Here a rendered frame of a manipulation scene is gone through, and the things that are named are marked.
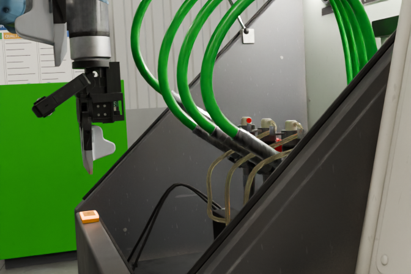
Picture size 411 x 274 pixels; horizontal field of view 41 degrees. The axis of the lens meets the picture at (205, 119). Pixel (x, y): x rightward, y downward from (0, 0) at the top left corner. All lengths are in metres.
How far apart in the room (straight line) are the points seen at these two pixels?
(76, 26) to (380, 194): 0.65
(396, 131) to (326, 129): 0.07
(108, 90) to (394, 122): 0.61
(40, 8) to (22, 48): 6.61
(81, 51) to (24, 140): 3.02
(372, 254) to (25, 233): 3.66
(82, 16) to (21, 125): 3.02
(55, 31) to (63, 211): 3.44
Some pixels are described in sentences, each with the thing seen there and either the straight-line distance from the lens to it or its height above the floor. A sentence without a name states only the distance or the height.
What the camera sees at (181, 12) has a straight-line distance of 0.77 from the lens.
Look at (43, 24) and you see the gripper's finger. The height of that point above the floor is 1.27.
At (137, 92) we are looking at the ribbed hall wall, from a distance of 7.23.
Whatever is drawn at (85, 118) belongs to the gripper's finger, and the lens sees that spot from 1.00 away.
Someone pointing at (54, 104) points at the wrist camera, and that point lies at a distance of 1.01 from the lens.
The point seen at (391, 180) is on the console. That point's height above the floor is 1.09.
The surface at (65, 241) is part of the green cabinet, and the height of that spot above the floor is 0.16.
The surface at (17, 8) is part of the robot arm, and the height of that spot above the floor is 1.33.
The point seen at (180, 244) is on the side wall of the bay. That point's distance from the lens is 1.21.
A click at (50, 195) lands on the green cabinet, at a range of 4.06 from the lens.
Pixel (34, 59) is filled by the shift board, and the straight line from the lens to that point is 7.26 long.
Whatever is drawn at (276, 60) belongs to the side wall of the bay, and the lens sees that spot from 1.25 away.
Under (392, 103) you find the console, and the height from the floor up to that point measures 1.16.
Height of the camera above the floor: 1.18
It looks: 3 degrees down
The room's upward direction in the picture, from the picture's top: 3 degrees counter-clockwise
